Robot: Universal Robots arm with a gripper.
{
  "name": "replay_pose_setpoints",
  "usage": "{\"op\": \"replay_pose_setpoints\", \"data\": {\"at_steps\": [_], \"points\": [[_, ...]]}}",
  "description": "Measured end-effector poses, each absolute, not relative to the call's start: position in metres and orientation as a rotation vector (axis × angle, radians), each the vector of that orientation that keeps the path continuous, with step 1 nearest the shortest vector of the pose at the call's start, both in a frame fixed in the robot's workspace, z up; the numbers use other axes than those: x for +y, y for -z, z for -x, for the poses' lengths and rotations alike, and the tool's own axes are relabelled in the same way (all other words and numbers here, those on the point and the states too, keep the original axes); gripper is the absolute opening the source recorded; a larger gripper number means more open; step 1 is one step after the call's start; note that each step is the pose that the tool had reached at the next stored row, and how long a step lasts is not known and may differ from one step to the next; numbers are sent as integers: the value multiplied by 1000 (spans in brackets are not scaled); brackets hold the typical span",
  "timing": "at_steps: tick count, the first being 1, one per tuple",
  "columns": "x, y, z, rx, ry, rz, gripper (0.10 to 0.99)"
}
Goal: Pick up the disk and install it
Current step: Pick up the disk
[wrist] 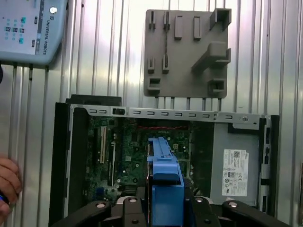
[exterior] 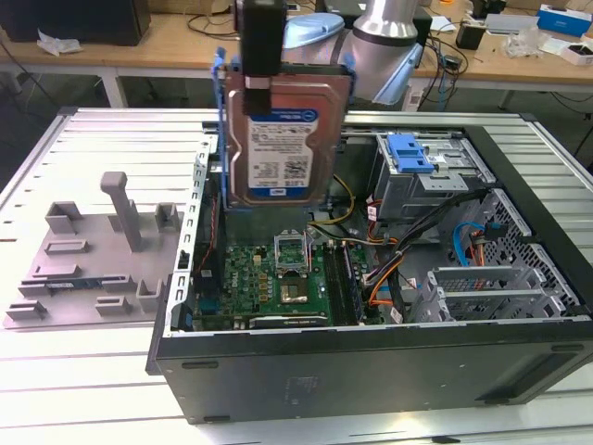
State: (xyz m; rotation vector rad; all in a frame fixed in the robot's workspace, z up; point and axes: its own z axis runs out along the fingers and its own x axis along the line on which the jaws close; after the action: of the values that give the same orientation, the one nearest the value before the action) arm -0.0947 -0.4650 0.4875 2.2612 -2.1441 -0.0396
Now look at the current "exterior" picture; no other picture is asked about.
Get large black box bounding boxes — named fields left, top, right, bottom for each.
left=0, top=0, right=152, bottom=47

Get green RAM stick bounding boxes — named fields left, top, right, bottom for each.
left=44, top=276, right=101, bottom=289

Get small black cube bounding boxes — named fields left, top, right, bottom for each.
left=456, top=21, right=486, bottom=51

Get clear plastic wrapping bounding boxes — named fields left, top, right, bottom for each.
left=503, top=27, right=549, bottom=59

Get blue data wire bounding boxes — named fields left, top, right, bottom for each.
left=455, top=221, right=486, bottom=268

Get loose black desk cables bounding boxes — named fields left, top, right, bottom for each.
left=186, top=11, right=245, bottom=43

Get wooden desk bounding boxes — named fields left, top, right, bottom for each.
left=0, top=8, right=593, bottom=110

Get black graphics card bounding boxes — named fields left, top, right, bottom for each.
left=247, top=314, right=328, bottom=331

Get CPU socket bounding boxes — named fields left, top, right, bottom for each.
left=279, top=280, right=310, bottom=306

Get grey parts rack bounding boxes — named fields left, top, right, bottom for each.
left=2, top=171, right=184, bottom=331

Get metal socket cover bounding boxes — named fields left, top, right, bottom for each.
left=274, top=229, right=310, bottom=279

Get flat grey box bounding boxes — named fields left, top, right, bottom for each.
left=484, top=12, right=541, bottom=35

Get crumpled clear plastic bag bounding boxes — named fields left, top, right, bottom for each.
left=36, top=30, right=83, bottom=57

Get blue cardboard box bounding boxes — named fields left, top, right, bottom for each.
left=536, top=4, right=593, bottom=39

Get orange wire bundle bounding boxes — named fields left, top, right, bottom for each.
left=368, top=248, right=411, bottom=310

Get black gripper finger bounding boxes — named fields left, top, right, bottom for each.
left=244, top=75, right=272, bottom=118

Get grey optical drive cage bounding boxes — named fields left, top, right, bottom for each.
left=372, top=133, right=495, bottom=233

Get black RAM slot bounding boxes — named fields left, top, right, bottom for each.
left=322, top=241, right=347, bottom=325

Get grey disk bay cage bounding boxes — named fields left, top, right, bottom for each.
left=410, top=264, right=583, bottom=324

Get yellow power wires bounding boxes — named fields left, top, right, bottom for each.
left=309, top=173, right=357, bottom=229

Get hard disk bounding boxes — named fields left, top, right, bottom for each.
left=210, top=45, right=356, bottom=215

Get black RAM stick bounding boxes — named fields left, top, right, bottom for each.
left=342, top=244, right=366, bottom=324

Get grey power supply unit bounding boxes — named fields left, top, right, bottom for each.
left=208, top=157, right=313, bottom=245

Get green motherboard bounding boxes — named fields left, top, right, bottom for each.
left=194, top=226, right=385, bottom=331

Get black PC case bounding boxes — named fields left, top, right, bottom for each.
left=145, top=121, right=593, bottom=426

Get white open box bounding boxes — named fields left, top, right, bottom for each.
left=559, top=39, right=593, bottom=67

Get black cable bundle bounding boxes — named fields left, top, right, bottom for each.
left=365, top=190, right=490, bottom=288

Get blue drive cage latch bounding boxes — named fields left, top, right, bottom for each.
left=387, top=133, right=439, bottom=174

